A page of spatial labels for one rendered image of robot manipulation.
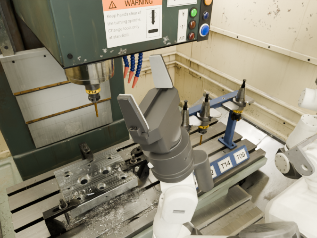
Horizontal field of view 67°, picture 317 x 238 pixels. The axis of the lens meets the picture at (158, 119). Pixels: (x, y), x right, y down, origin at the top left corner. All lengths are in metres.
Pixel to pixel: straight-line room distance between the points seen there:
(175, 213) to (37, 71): 0.95
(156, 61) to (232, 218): 1.03
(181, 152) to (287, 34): 1.12
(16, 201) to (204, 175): 0.93
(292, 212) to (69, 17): 0.62
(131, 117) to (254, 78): 1.32
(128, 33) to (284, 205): 0.53
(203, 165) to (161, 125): 0.15
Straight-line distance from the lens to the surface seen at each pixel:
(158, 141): 0.37
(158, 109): 0.38
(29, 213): 1.18
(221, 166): 1.22
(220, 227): 1.26
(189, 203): 0.49
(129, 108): 0.32
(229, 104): 1.15
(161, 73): 0.40
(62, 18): 0.57
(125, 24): 0.62
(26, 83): 1.27
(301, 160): 0.60
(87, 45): 0.59
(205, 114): 1.01
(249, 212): 1.38
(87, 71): 0.76
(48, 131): 1.43
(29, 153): 1.51
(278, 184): 1.49
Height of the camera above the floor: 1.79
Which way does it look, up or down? 35 degrees down
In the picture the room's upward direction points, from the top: 1 degrees clockwise
